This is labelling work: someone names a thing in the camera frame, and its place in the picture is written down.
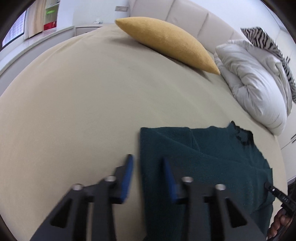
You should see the dark green knit garment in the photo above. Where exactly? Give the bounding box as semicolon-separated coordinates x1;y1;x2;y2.
140;123;274;240

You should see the mustard yellow pillow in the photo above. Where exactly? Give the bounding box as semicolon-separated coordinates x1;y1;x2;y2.
115;16;220;75

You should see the white nightstand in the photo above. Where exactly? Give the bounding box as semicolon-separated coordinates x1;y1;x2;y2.
75;24;104;36

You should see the white folded duvet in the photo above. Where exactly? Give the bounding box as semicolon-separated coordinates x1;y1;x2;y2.
214;40;292;136

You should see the zebra pattern pillow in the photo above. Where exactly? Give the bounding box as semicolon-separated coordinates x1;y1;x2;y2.
241;27;296;102

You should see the beige bed sheet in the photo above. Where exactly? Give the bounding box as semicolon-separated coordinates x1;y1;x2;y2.
1;25;287;240

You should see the person right hand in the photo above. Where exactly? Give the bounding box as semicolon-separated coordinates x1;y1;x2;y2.
267;208;291;240

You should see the cream padded headboard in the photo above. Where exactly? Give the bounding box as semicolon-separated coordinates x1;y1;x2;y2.
129;0;246;53

